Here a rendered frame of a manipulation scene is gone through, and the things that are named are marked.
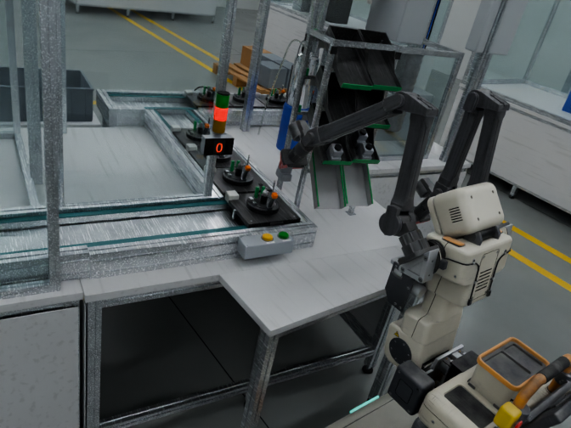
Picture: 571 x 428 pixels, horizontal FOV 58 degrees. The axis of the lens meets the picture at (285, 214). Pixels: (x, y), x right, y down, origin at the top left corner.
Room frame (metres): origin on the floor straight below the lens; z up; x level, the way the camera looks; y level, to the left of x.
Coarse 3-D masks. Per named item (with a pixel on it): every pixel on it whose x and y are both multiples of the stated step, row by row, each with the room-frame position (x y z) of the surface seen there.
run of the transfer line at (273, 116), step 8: (232, 112) 3.07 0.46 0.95; (240, 112) 3.11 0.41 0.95; (256, 112) 3.17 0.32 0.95; (272, 112) 3.24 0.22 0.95; (280, 112) 3.27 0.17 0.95; (232, 120) 3.08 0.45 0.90; (240, 120) 3.11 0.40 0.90; (256, 120) 3.17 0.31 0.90; (264, 120) 3.21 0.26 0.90; (272, 120) 3.24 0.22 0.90; (280, 120) 3.28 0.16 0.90
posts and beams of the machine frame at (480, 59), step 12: (504, 0) 3.26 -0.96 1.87; (432, 12) 3.73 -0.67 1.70; (492, 36) 3.28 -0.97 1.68; (480, 60) 3.26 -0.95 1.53; (480, 72) 3.28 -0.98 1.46; (468, 84) 3.28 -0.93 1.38; (456, 120) 3.27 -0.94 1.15; (456, 132) 3.28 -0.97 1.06; (444, 144) 3.29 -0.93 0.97; (444, 156) 3.26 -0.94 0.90
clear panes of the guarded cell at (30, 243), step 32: (0, 0) 1.20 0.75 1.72; (32, 0) 1.24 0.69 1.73; (0, 32) 1.20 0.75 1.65; (32, 32) 1.24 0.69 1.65; (0, 64) 1.20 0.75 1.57; (32, 64) 1.24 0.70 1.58; (0, 96) 1.19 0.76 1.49; (32, 96) 1.24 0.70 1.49; (0, 128) 1.19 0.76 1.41; (32, 128) 1.23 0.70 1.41; (0, 160) 1.19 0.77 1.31; (32, 160) 1.23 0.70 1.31; (0, 192) 1.18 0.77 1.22; (32, 192) 1.23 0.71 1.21; (0, 224) 1.18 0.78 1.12; (32, 224) 1.23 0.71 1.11; (0, 256) 1.18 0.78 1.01; (32, 256) 1.22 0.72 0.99; (0, 288) 1.17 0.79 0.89
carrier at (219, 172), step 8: (232, 160) 2.13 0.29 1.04; (248, 160) 2.16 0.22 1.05; (216, 168) 2.17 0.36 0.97; (224, 168) 2.19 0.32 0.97; (232, 168) 2.13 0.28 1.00; (240, 168) 2.10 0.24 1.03; (216, 176) 2.09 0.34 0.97; (224, 176) 2.07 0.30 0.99; (232, 176) 2.08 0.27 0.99; (240, 176) 2.10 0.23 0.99; (248, 176) 2.12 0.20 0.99; (256, 176) 2.18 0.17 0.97; (216, 184) 2.01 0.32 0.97; (224, 184) 2.02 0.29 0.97; (232, 184) 2.04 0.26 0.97; (240, 184) 2.04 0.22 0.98; (248, 184) 2.07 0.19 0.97; (256, 184) 2.09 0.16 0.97; (264, 184) 2.11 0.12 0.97; (224, 192) 1.95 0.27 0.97; (240, 192) 1.99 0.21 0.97; (248, 192) 2.01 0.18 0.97
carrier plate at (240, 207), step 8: (232, 200) 1.89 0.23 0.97; (240, 200) 1.91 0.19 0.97; (280, 200) 1.99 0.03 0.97; (232, 208) 1.86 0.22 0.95; (240, 208) 1.84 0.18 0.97; (280, 208) 1.92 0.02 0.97; (288, 208) 1.93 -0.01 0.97; (240, 216) 1.79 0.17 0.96; (248, 216) 1.79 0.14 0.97; (256, 216) 1.81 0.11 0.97; (264, 216) 1.82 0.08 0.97; (272, 216) 1.83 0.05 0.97; (280, 216) 1.85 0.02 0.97; (288, 216) 1.86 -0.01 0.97; (296, 216) 1.88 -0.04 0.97; (248, 224) 1.73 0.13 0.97; (256, 224) 1.75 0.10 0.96; (264, 224) 1.77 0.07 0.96
